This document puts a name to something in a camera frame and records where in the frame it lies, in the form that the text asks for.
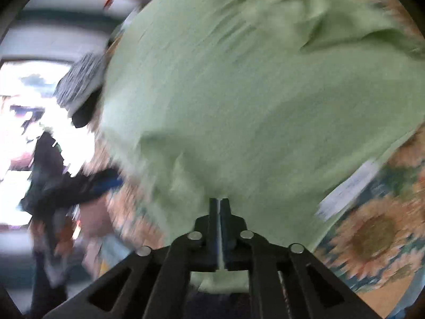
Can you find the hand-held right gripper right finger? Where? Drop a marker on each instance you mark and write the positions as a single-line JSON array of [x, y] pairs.
[[224, 239]]

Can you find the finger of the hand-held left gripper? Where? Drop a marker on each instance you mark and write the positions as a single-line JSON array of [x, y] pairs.
[[106, 182]]

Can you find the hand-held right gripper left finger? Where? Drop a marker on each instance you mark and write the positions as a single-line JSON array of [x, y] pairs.
[[214, 239]]

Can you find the light green fleece garment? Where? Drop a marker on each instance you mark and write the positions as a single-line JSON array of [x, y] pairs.
[[249, 89]]

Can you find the glass sliding door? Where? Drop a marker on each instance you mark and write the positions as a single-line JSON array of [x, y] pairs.
[[13, 206]]

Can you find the black spotted white garment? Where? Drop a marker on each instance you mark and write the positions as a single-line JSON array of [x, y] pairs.
[[79, 79]]

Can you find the white tag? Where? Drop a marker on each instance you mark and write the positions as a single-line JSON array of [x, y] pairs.
[[348, 189]]

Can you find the sunflower print blanket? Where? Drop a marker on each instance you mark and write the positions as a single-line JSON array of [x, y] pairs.
[[375, 239]]

